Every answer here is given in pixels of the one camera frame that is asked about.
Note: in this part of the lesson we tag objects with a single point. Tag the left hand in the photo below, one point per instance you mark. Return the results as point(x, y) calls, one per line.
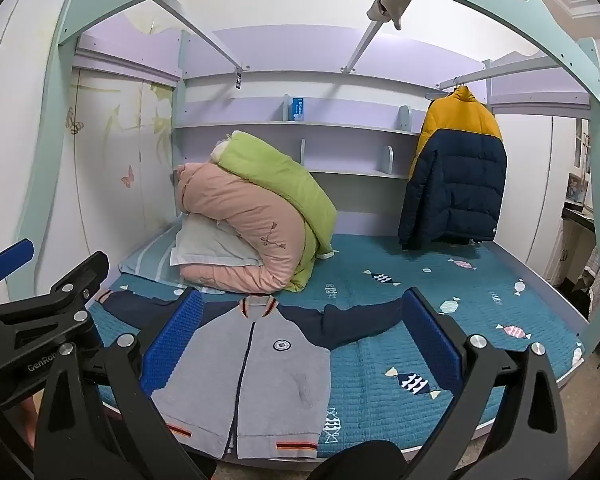
point(26, 419)

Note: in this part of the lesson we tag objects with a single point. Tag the striped light blue pillow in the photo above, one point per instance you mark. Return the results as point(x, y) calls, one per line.
point(152, 261)

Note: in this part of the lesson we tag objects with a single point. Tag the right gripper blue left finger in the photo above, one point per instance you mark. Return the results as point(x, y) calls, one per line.
point(164, 340)

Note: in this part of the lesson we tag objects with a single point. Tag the yellow navy puffer jacket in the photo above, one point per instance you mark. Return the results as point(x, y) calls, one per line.
point(456, 183)

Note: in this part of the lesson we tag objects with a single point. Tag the small blue box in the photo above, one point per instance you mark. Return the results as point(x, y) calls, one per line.
point(296, 110)

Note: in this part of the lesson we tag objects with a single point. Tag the purple wall shelf unit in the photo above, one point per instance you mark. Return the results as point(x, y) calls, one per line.
point(315, 92)

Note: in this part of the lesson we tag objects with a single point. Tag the dark desk with items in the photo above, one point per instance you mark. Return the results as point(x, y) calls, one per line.
point(583, 291)

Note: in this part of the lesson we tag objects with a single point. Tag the teal quilted bed mat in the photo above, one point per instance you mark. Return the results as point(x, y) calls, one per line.
point(382, 388)

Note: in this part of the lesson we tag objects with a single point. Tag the grey cloth on frame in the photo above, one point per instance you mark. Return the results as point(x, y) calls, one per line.
point(385, 11)

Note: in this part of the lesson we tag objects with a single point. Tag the grey navy varsity jacket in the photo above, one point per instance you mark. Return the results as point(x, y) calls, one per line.
point(255, 378)

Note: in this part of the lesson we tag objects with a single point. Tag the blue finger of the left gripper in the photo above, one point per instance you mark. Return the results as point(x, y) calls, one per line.
point(14, 257)

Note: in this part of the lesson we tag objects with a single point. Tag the pink green folded duvet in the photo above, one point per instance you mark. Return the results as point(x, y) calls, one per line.
point(273, 203)

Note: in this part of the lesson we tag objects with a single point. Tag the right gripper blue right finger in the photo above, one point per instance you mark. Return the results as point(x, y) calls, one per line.
point(438, 338)

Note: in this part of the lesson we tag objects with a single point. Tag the light grey pillow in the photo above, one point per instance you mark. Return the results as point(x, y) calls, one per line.
point(205, 241)

